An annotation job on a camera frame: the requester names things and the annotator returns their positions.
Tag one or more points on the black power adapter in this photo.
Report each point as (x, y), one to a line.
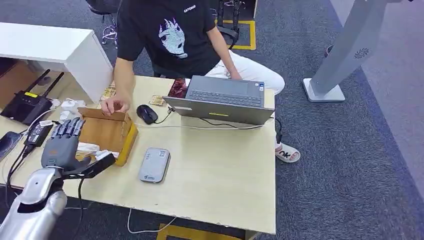
(37, 134)

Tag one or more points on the white cabinet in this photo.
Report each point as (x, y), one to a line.
(49, 44)

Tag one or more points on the grey laptop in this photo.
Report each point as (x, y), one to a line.
(225, 106)

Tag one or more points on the wooden card box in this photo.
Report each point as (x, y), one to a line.
(106, 132)

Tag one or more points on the white sandal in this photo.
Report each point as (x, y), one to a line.
(287, 154)

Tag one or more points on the dark shoe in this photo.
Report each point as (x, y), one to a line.
(328, 50)

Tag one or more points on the white plug charger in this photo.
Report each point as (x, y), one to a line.
(71, 105)
(64, 116)

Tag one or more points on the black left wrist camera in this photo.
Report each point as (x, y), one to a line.
(96, 166)

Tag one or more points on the person's right hand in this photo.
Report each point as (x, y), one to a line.
(116, 104)

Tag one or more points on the person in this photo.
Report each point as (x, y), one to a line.
(165, 20)

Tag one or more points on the person's left hand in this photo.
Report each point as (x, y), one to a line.
(234, 74)

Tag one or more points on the office chair with star base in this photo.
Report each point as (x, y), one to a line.
(104, 6)

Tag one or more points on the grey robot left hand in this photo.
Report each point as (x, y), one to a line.
(61, 150)

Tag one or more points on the black computer mouse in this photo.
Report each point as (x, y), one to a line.
(146, 114)

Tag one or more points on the dark smartphone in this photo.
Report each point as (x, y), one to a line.
(8, 144)

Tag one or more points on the yellow printed card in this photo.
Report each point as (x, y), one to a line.
(108, 92)
(157, 100)

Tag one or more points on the black router with antennas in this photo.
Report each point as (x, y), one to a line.
(24, 107)

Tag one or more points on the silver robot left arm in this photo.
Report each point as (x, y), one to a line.
(39, 188)

